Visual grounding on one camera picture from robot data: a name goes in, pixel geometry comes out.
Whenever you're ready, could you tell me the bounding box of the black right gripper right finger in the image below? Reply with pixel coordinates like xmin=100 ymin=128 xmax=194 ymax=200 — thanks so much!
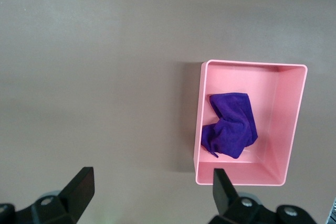
xmin=209 ymin=168 xmax=316 ymax=224

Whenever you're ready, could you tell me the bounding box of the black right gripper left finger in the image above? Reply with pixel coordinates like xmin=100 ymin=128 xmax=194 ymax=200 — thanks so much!
xmin=0 ymin=166 xmax=95 ymax=224

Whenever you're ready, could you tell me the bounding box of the purple cloth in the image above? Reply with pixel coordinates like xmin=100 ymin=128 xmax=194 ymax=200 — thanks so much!
xmin=201 ymin=92 xmax=259 ymax=159

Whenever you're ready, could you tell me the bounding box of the pink plastic bin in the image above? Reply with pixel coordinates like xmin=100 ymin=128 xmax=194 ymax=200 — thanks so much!
xmin=193 ymin=59 xmax=308 ymax=188

